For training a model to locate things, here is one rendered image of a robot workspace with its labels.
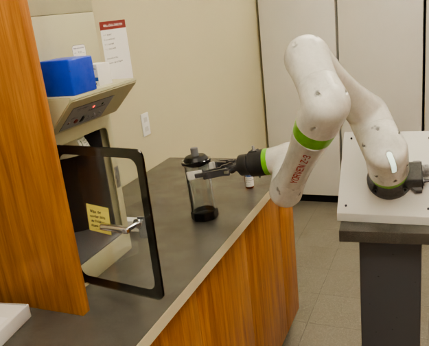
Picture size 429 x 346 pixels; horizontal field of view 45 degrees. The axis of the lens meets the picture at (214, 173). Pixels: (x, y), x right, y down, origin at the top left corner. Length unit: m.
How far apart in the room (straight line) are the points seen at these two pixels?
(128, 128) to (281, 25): 2.09
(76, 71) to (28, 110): 0.16
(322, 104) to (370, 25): 2.89
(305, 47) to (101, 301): 0.89
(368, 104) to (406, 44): 2.51
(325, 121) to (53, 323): 0.87
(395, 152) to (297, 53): 0.45
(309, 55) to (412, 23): 2.79
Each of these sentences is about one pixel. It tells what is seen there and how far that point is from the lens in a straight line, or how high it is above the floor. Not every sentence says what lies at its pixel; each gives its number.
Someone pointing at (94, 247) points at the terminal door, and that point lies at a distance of 1.45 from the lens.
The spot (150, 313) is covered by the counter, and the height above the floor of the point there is 0.94.
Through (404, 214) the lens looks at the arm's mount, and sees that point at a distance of 1.83.
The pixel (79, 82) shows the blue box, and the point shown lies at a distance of 1.39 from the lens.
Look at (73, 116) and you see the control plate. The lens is 1.43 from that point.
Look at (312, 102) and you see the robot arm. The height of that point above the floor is 1.44.
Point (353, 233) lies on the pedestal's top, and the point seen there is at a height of 0.93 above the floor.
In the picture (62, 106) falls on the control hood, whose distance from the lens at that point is 1.36.
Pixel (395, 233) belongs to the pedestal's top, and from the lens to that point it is 1.78.
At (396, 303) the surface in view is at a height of 0.64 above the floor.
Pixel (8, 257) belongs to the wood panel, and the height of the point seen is 1.09.
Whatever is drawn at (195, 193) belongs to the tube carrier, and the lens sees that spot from 1.90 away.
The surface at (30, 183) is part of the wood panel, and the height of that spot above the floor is 1.31.
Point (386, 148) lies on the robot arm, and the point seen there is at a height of 1.23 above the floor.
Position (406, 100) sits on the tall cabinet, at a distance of 4.23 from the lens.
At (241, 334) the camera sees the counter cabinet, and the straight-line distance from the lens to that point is 2.09.
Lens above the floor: 1.68
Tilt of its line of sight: 17 degrees down
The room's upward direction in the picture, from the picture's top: 6 degrees counter-clockwise
